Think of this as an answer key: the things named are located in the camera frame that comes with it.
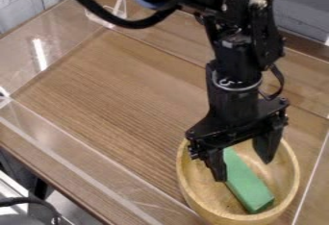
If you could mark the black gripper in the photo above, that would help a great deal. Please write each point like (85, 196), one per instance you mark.
(243, 113)

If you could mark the green rectangular block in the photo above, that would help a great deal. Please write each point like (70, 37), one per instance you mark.
(247, 186)

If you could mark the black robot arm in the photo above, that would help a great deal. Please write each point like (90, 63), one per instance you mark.
(243, 32)

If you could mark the brown wooden bowl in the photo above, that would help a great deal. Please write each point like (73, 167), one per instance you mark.
(212, 199)

